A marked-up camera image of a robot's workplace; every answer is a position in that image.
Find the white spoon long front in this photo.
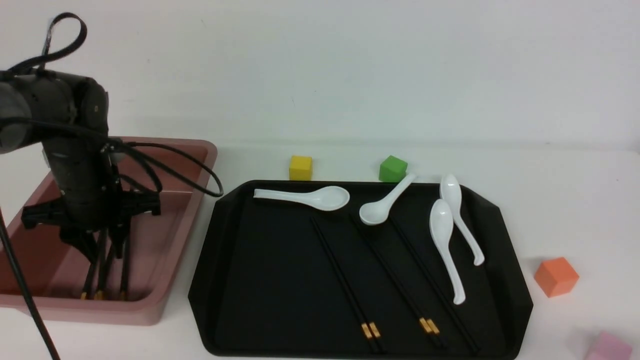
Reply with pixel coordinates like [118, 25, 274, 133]
[429, 199, 466, 305]

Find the white spoon middle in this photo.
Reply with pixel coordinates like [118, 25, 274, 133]
[358, 172, 418, 226]

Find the white spoon far right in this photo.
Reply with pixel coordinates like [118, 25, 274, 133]
[439, 173, 485, 267]

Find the black chopstick in bin left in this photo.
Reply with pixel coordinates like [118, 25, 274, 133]
[80, 228, 108, 300]

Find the green cube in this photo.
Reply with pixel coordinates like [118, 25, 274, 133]
[378, 155, 409, 183]

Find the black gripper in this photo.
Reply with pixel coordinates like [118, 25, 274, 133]
[21, 137, 162, 264]

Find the yellow cube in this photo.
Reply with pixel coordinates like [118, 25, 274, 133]
[288, 155, 313, 182]

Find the white spoon left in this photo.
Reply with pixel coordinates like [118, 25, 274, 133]
[253, 186, 351, 212]

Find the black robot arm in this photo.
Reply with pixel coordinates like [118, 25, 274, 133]
[1, 70, 162, 263]

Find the black chopstick gold band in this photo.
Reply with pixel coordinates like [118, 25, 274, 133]
[349, 213, 446, 350]
[310, 216, 386, 354]
[119, 237, 131, 301]

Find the black chopstick in bin right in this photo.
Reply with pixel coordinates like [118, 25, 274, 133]
[93, 244, 115, 301]

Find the black chopstick in bin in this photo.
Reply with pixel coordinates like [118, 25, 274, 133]
[80, 228, 108, 300]
[93, 244, 115, 301]

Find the black plastic tray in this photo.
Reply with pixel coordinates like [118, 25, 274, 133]
[189, 180, 533, 360]

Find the orange cube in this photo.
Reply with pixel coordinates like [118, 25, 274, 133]
[534, 257, 580, 298]

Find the pink cube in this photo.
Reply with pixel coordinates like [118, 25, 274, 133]
[583, 331, 633, 360]

